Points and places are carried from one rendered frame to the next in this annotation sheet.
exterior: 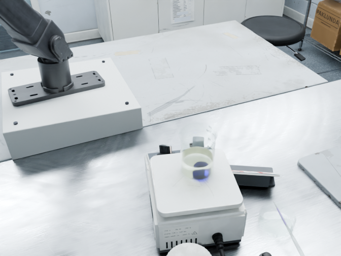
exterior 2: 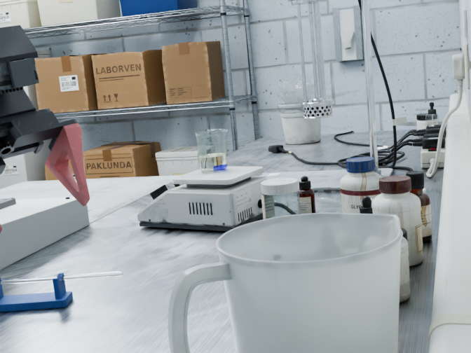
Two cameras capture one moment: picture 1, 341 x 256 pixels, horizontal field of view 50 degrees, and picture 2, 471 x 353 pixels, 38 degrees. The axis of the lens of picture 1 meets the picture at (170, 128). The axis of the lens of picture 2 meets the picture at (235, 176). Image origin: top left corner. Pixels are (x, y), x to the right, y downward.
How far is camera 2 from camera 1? 0.94 m
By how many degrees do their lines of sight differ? 53
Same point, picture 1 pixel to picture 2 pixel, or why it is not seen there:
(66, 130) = (38, 224)
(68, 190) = (103, 252)
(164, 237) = (236, 206)
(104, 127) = (64, 222)
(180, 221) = (240, 189)
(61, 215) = (127, 255)
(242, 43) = not seen: hidden behind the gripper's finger
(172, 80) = not seen: hidden behind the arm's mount
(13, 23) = not seen: outside the picture
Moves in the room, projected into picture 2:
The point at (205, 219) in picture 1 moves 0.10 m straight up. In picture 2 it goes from (251, 185) to (246, 125)
